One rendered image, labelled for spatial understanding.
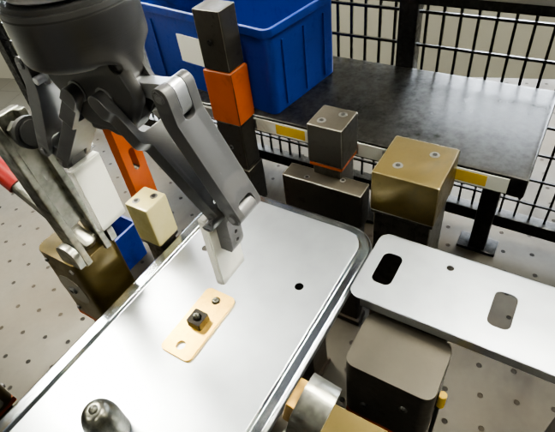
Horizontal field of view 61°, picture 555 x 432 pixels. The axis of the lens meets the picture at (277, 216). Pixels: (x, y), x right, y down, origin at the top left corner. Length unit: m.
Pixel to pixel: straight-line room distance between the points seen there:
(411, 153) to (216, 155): 0.34
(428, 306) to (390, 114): 0.31
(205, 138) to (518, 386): 0.66
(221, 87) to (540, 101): 0.45
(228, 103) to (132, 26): 0.41
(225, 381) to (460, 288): 0.26
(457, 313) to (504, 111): 0.33
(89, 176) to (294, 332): 0.24
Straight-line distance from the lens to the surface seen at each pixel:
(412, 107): 0.73
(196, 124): 0.29
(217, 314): 0.51
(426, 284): 0.52
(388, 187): 0.56
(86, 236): 0.54
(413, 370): 0.49
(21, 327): 1.03
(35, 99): 0.39
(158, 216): 0.57
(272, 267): 0.54
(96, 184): 0.43
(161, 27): 0.84
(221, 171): 0.29
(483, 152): 0.65
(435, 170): 0.57
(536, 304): 0.54
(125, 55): 0.29
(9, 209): 1.32
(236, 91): 0.68
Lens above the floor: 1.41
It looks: 44 degrees down
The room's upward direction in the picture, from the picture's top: 8 degrees counter-clockwise
